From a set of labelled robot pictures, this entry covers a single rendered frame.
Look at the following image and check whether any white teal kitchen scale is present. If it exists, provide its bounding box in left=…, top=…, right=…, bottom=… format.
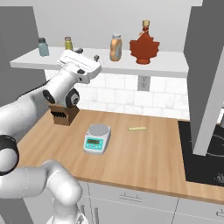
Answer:
left=82, top=122, right=112, bottom=156

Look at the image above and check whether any blue-grey shaker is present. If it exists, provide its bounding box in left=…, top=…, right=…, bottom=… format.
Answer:
left=38, top=37, right=50, bottom=58

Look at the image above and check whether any grey cabinet door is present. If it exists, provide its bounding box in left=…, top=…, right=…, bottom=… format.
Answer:
left=0, top=5, right=51, bottom=109
left=183, top=0, right=224, bottom=158

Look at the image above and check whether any grey wall outlet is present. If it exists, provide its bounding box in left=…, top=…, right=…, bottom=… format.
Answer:
left=137, top=74, right=151, bottom=92

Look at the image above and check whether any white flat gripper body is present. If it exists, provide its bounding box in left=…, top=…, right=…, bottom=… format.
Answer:
left=56, top=49, right=102, bottom=80

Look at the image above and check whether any white cabinet shelf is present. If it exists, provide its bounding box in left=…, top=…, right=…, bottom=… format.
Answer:
left=10, top=46, right=189, bottom=79

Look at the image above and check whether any black hob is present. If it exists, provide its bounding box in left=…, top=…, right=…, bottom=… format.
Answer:
left=178, top=119, right=224, bottom=188

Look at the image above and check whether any amber condiment bottle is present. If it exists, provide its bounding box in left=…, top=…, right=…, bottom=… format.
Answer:
left=108, top=33, right=123, bottom=62

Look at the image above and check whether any maple-leaf syrup bottle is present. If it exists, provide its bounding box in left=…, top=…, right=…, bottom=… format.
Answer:
left=129, top=19, right=161, bottom=66

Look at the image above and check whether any brown knife block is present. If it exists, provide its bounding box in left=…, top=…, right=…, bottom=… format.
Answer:
left=47, top=103, right=81, bottom=127

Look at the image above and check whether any yellow-green shaker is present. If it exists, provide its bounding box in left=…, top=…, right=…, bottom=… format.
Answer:
left=64, top=36, right=74, bottom=53

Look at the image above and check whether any pale yellow stick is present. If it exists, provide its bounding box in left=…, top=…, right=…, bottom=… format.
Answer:
left=127, top=126, right=148, bottom=132

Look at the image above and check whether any light grey drawer front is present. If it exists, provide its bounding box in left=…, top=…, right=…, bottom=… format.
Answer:
left=87, top=181, right=179, bottom=212
left=174, top=198, right=224, bottom=224

